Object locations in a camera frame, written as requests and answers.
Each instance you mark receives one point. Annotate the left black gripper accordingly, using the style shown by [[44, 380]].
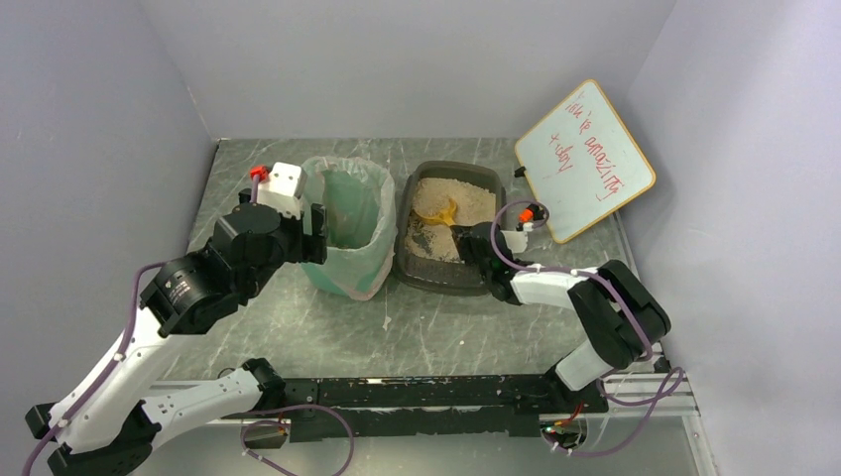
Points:
[[314, 232]]

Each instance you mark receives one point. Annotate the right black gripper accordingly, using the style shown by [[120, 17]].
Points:
[[475, 243]]

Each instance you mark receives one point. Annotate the yellow litter scoop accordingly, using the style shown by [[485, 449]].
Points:
[[443, 217]]

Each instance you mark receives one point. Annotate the dark grey litter tray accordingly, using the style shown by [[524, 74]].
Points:
[[439, 277]]

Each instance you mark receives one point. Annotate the green trash bin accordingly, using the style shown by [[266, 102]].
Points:
[[348, 256]]

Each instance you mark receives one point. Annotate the clear plastic bin liner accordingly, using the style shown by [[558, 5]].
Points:
[[381, 223]]

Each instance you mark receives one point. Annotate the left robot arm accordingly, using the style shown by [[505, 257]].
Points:
[[111, 423]]

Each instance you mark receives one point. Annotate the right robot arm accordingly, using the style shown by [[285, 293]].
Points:
[[618, 314]]

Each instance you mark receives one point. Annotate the beige cat litter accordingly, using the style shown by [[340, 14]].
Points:
[[473, 205]]

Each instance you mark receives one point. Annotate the orange marker cap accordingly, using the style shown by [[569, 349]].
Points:
[[526, 216]]

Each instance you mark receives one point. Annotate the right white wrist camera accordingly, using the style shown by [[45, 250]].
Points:
[[516, 241]]

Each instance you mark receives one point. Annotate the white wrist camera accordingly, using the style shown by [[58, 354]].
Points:
[[516, 241], [279, 186]]

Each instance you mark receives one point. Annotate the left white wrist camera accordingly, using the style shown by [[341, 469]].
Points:
[[279, 186]]

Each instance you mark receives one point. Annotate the small whiteboard wooden frame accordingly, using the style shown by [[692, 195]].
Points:
[[582, 163]]

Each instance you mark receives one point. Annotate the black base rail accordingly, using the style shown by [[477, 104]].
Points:
[[514, 404]]

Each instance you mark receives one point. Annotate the aluminium frame rail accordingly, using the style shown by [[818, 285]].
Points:
[[673, 431]]

